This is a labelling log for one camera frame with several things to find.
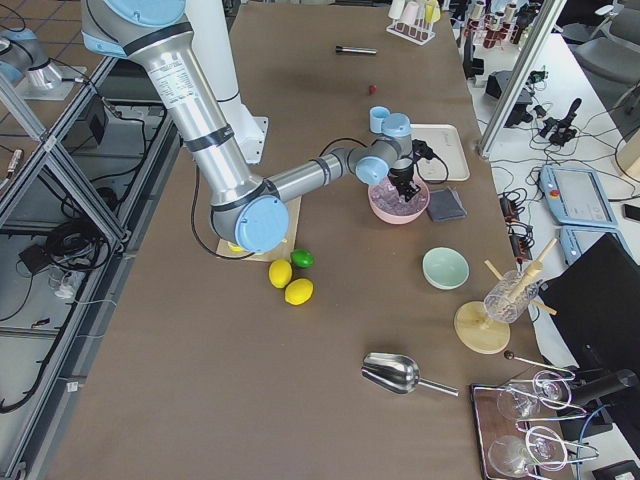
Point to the cream plastic tray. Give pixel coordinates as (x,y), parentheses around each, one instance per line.
(445,141)

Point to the white cup rack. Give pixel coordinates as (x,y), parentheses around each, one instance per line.
(414,20)

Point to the teach pendant lower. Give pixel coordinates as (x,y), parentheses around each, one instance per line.
(575,240)

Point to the green lime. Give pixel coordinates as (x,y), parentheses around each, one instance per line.
(302,258)

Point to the wooden cutting board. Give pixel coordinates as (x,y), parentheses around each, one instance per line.
(284,249)

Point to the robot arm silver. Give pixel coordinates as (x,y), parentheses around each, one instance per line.
(246,209)
(22,56)

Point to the aluminium frame post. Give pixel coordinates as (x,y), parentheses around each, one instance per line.
(547,18)

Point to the wine glass tray rack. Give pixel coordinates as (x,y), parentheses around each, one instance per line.
(517,426)

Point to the textured clear glass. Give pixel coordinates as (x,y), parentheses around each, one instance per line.
(502,305)

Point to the white camera pillar base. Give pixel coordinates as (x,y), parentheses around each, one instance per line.
(212,48)

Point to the black phone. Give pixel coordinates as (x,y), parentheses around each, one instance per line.
(631,212)

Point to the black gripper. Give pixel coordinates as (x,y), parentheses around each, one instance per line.
(403,175)

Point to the pink bowl with ice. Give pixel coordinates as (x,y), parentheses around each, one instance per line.
(390,207)

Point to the teach pendant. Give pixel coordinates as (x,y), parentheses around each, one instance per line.
(575,240)
(575,196)

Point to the grey folded cloth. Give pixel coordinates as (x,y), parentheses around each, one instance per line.
(445,205)

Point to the teach pendant upper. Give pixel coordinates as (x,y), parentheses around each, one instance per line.
(575,196)

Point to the steel ice scoop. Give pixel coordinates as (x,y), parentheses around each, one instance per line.
(399,374)

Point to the steel muddler black tip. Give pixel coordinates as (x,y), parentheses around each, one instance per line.
(351,50)

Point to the black monitor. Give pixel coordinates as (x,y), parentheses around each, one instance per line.
(597,303)

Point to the light blue cup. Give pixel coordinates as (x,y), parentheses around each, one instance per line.
(377,115)

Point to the yellow lemon lower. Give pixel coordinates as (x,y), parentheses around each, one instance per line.
(299,291)

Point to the mint green bowl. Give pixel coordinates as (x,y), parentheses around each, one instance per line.
(445,268)

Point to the wooden glass stand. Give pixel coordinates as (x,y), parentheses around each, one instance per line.
(473,326)

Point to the yellow lemon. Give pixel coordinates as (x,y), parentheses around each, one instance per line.
(299,291)
(280,273)

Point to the yellow lemon upper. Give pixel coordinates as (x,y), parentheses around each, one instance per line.
(280,273)

